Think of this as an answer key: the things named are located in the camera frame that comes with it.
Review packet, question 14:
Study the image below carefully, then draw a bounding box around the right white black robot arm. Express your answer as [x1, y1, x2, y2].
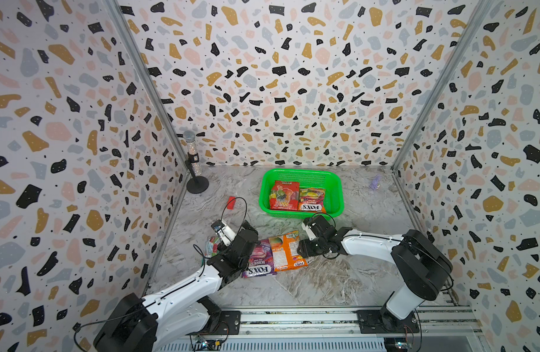
[297, 214, 453, 331]

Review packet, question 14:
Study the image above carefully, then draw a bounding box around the teal Fox's candy bag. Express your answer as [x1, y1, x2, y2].
[206, 236, 221, 258]

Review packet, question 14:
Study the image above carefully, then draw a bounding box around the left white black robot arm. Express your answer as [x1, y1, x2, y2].
[93, 221, 259, 351]

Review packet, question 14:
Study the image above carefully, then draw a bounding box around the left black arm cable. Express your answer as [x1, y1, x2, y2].
[73, 318, 121, 352]

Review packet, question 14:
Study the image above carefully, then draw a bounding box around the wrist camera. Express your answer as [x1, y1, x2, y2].
[302, 223, 317, 241]
[211, 219, 236, 246]

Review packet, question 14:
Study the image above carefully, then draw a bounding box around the yellow orange Fox's candy bag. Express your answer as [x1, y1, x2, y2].
[298, 188, 327, 213]

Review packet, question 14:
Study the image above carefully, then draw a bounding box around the purple Fox's candy bag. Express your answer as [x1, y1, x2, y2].
[242, 239, 277, 279]

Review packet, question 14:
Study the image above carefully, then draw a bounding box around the small red block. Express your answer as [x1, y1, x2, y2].
[226, 197, 236, 210]

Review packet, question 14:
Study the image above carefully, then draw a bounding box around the black stand with clear tube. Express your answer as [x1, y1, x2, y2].
[183, 131, 209, 194]

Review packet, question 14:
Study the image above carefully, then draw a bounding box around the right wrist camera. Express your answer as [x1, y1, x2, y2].
[302, 223, 317, 241]

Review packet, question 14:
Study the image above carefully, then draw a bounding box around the green plastic basket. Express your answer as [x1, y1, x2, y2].
[259, 169, 344, 219]

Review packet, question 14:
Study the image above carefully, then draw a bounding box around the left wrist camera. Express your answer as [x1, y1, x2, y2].
[211, 219, 236, 246]

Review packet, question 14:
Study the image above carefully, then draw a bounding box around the small purple object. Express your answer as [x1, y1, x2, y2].
[370, 175, 382, 191]

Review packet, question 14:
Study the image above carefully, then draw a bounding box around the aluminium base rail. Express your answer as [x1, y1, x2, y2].
[111, 305, 486, 352]

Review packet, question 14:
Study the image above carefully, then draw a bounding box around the red candy bag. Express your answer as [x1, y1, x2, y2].
[269, 180, 300, 211]

